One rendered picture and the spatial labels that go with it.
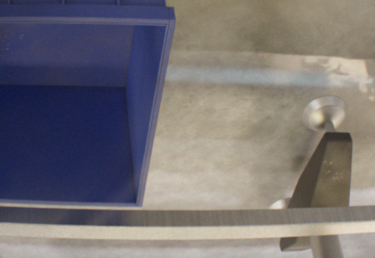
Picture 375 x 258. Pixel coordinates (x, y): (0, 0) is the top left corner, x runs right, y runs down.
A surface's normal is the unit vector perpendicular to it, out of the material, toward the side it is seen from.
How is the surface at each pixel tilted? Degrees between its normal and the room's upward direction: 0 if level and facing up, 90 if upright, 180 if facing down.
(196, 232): 0
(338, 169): 28
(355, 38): 0
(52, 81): 0
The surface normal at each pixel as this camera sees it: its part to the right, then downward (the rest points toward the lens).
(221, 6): 0.11, 0.72
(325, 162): 0.18, 0.30
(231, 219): 0.15, -0.70
